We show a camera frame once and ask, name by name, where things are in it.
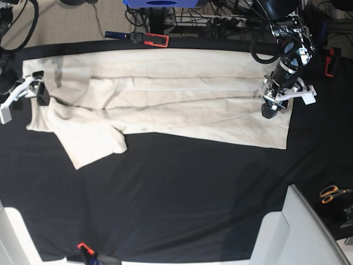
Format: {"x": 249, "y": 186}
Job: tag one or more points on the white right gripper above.
{"x": 31, "y": 87}

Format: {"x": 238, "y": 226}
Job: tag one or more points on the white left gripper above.
{"x": 275, "y": 97}

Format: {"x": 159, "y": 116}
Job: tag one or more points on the white T-shirt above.
{"x": 98, "y": 98}

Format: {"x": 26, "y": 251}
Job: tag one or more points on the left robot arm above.
{"x": 295, "y": 50}

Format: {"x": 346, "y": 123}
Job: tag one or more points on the red black right clamp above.
{"x": 332, "y": 60}

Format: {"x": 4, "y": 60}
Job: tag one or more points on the red black clamp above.
{"x": 90, "y": 257}
{"x": 332, "y": 60}
{"x": 143, "y": 38}

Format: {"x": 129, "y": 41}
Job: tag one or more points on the white power strip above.
{"x": 195, "y": 20}

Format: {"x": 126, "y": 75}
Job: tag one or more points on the red black top clamp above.
{"x": 143, "y": 38}

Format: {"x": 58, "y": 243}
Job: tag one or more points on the blue box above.
{"x": 162, "y": 3}

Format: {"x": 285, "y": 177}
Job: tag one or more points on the black table cloth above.
{"x": 171, "y": 199}

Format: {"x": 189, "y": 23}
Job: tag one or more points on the white left side board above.
{"x": 17, "y": 246}

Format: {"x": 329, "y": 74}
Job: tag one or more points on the red black bottom clamp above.
{"x": 90, "y": 257}

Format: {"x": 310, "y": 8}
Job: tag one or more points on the orange handled scissors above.
{"x": 331, "y": 192}

